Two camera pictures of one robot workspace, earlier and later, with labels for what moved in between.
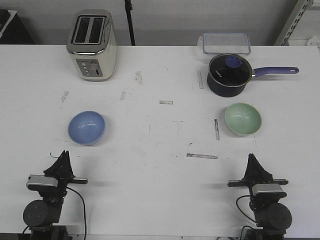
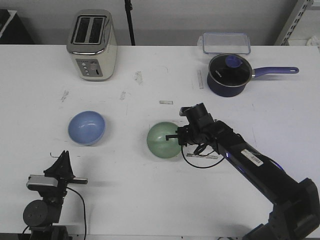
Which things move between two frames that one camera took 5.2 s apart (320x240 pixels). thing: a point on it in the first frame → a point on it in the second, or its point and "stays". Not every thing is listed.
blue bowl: (87, 127) stays
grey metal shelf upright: (301, 7) stays
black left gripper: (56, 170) stays
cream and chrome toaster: (92, 44) stays
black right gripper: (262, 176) → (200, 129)
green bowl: (242, 119) → (157, 142)
